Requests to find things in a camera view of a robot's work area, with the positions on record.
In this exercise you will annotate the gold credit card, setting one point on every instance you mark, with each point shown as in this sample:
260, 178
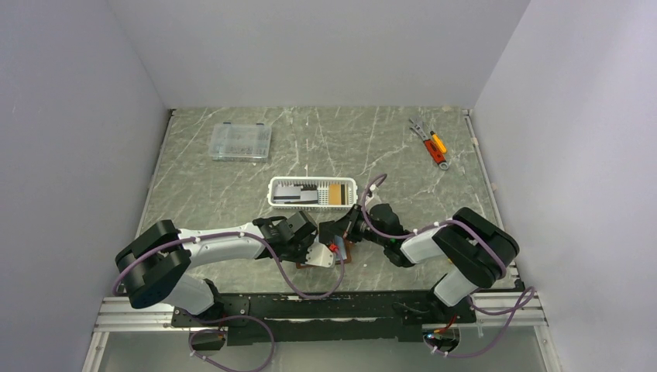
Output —
338, 194

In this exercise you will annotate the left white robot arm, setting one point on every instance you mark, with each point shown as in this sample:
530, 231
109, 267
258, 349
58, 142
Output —
153, 267

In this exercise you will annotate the red adjustable wrench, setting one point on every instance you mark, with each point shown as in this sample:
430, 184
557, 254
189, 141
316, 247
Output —
437, 156

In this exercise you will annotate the white plastic basket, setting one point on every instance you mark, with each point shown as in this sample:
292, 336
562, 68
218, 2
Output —
322, 184

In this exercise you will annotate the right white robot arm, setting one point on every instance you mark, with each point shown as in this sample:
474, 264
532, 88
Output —
480, 251

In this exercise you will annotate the yellow handled screwdriver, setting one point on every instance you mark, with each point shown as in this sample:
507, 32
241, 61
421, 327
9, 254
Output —
438, 142

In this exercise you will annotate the clear plastic organizer box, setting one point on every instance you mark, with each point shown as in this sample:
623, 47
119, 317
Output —
240, 142

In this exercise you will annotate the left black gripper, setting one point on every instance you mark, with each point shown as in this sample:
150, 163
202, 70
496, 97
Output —
302, 259

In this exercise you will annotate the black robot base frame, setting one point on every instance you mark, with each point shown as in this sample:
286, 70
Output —
345, 315

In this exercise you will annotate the brown leather card holder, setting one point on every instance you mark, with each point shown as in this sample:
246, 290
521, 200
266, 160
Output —
343, 251

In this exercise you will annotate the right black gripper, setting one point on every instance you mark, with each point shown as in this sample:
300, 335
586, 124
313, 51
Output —
345, 226

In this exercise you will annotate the white striped card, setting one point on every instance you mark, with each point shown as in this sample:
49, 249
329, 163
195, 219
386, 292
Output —
295, 194

